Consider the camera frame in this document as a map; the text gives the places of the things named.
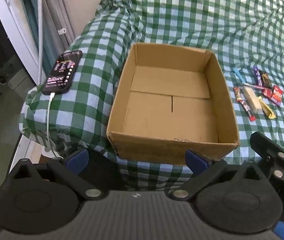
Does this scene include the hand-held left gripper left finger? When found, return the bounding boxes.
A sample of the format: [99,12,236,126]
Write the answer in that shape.
[8,148,109,201]

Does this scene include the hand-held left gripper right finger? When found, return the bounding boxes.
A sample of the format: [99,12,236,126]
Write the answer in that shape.
[165,149,270,202]

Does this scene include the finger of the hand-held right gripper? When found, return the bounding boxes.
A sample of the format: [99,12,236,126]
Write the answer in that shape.
[250,131,284,167]

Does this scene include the yellow snack bar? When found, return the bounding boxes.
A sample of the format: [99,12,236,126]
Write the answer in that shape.
[258,96,277,119]

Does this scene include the red peanut packet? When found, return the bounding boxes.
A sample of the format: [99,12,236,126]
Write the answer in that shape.
[270,85,283,107]

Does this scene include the red black coffee stick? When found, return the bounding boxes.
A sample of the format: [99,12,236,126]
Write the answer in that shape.
[241,101,255,122]

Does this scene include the white nougat packet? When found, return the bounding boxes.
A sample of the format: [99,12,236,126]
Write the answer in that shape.
[242,86,262,114]

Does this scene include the black cracker packet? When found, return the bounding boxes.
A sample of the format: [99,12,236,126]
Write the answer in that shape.
[260,71,273,88]

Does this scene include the brown cardboard box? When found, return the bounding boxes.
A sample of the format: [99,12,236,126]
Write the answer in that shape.
[106,42,240,166]

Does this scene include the small orange snack packet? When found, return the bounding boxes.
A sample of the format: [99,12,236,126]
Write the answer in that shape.
[234,87,243,103]

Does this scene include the purple long stick packet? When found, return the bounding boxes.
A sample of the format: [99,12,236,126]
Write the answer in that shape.
[240,81,267,90]

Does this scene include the purple candy wrapper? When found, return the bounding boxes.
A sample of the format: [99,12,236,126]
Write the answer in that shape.
[253,66,263,87]

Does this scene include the black smartphone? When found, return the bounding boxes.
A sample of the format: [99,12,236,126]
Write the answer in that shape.
[42,50,83,95]

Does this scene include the green checkered cloth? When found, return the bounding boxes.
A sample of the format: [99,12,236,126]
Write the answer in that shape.
[19,0,284,190]

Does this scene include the white charging cable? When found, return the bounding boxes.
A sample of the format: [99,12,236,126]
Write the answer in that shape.
[26,86,64,159]

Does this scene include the white window frame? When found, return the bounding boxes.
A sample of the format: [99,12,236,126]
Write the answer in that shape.
[0,0,42,85]

